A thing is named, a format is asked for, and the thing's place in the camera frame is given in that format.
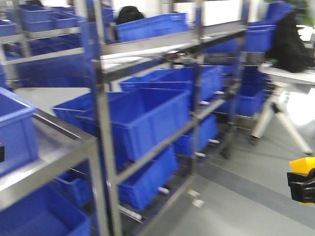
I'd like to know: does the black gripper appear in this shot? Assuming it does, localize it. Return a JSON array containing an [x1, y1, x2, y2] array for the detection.
[[287, 169, 315, 203]]

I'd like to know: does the yellow block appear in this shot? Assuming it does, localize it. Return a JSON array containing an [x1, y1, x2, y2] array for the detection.
[[290, 157, 315, 204]]

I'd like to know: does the blue bin on rack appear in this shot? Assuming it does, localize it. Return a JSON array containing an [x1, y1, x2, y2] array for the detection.
[[52, 88, 190, 161]]

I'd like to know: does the white desk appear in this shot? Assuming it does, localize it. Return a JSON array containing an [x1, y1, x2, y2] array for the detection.
[[250, 63, 315, 156]]

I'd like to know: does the black backpack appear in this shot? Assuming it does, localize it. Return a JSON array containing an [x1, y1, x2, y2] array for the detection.
[[267, 11, 315, 73]]

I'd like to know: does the metal rack with blue bins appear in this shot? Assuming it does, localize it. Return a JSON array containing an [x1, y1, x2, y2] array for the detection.
[[0, 0, 249, 236]]

